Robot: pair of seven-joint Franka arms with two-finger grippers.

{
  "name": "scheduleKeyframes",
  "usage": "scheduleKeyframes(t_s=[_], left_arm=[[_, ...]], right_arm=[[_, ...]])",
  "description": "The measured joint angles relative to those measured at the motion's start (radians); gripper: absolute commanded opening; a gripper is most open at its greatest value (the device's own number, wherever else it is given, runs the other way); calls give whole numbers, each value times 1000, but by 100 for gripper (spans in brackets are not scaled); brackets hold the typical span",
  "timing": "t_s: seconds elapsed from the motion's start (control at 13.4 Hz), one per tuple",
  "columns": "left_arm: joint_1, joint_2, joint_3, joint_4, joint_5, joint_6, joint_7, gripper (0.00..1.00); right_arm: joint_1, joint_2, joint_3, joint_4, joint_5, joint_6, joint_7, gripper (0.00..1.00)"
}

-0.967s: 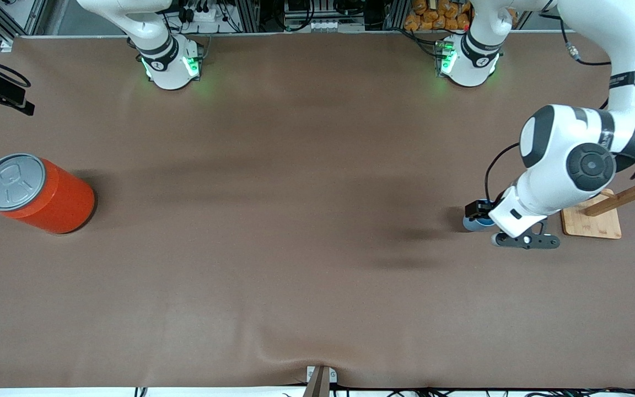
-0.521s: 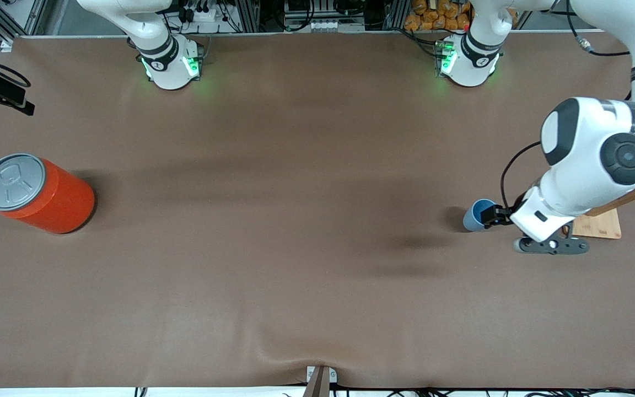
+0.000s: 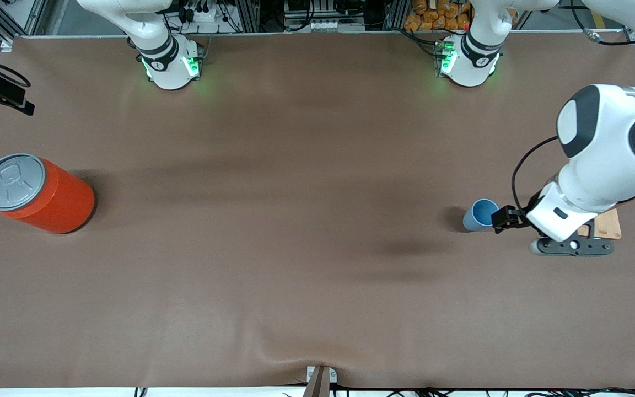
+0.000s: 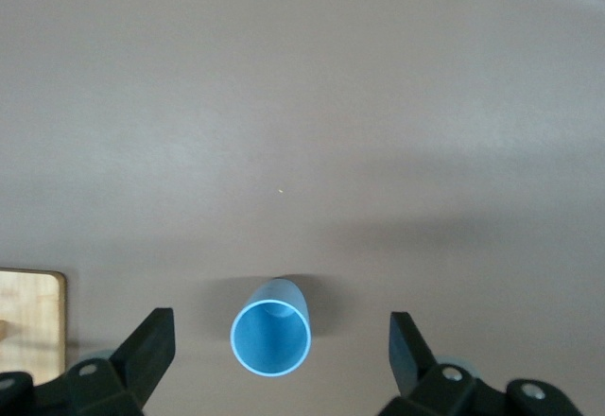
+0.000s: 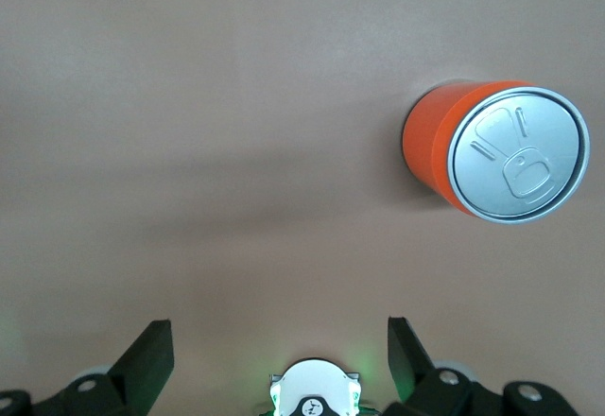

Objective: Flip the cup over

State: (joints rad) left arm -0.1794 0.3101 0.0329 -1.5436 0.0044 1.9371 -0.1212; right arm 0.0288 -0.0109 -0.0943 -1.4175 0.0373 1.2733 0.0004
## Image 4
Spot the brown table mat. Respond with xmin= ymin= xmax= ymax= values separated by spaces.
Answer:
xmin=0 ymin=0 xmax=605 ymax=416

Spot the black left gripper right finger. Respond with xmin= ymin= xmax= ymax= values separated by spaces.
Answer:
xmin=381 ymin=311 xmax=586 ymax=416

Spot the blue plastic cup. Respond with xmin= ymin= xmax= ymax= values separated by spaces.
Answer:
xmin=229 ymin=277 xmax=313 ymax=378

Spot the wooden cup rack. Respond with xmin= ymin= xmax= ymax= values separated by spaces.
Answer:
xmin=0 ymin=268 xmax=67 ymax=387

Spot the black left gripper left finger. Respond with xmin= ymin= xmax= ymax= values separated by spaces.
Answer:
xmin=0 ymin=306 xmax=177 ymax=416

